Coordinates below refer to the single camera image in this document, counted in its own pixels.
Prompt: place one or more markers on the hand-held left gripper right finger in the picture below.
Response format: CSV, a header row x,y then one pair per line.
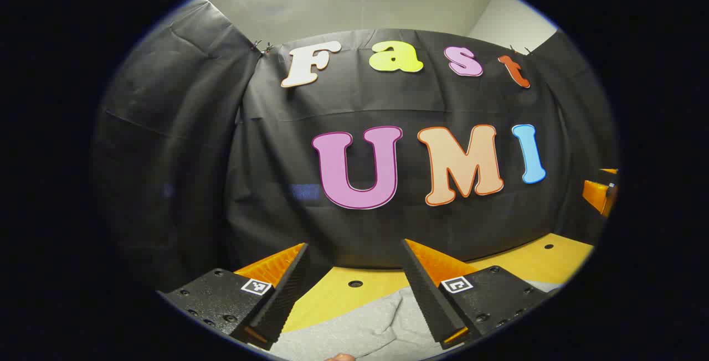
x,y
424,289

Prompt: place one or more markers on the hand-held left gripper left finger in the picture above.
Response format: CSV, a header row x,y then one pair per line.
x,y
288,289

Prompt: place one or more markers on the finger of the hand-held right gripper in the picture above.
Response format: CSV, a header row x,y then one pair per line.
x,y
598,195

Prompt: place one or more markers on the grey zip-collar sweatshirt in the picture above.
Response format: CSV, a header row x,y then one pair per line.
x,y
360,328

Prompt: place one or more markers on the black backdrop cloth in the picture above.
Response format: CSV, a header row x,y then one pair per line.
x,y
277,128

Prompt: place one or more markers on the small black metal clip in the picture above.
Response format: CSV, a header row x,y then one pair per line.
x,y
262,47
520,50

